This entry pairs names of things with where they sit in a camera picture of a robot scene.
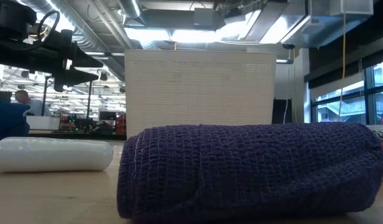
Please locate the silver ventilation duct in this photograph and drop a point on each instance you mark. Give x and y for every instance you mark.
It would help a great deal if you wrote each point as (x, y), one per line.
(95, 28)

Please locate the black metal stand frame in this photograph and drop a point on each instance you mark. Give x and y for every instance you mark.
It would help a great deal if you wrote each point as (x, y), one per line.
(44, 96)

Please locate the purple elastic bandage roll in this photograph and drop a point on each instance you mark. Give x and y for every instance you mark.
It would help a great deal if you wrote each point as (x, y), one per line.
(247, 171)

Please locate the blue folded cloth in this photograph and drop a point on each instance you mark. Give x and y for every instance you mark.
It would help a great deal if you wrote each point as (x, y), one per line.
(8, 121)

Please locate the white patterned soft package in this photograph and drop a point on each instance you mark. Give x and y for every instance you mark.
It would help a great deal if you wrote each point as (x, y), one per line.
(381, 132)

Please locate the white background desk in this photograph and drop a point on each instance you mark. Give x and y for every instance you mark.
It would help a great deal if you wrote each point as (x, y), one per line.
(42, 122)

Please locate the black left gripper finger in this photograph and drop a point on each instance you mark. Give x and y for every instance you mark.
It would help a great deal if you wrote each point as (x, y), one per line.
(82, 59)
(73, 77)

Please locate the black equipment rack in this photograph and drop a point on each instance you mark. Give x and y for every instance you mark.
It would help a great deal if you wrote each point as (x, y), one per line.
(281, 112)

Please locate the white perforated plastic basket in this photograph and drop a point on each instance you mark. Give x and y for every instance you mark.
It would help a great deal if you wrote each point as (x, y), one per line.
(197, 90)

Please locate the person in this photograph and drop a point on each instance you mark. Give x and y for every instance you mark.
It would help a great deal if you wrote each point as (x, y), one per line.
(34, 105)

